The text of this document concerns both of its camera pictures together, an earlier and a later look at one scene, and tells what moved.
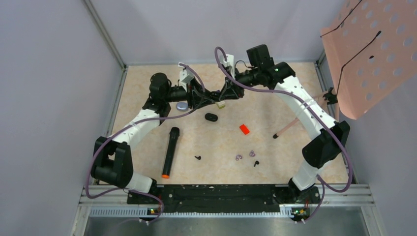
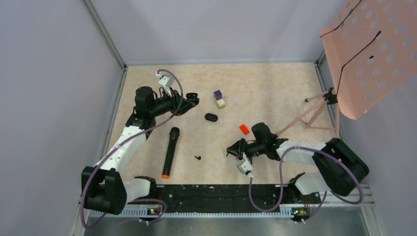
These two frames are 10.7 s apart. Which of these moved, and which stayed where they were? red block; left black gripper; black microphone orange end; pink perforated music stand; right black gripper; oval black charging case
Moved: right black gripper; left black gripper
Stayed: pink perforated music stand; oval black charging case; black microphone orange end; red block
